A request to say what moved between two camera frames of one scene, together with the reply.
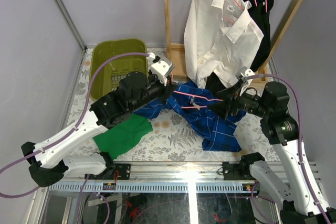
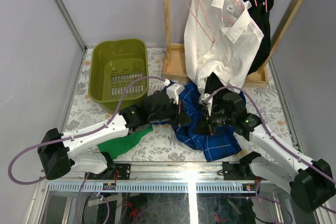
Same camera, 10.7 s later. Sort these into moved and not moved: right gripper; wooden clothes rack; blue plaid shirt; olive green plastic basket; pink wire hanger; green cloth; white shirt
Moved: right gripper; pink wire hanger; blue plaid shirt
Not moved: white shirt; olive green plastic basket; green cloth; wooden clothes rack
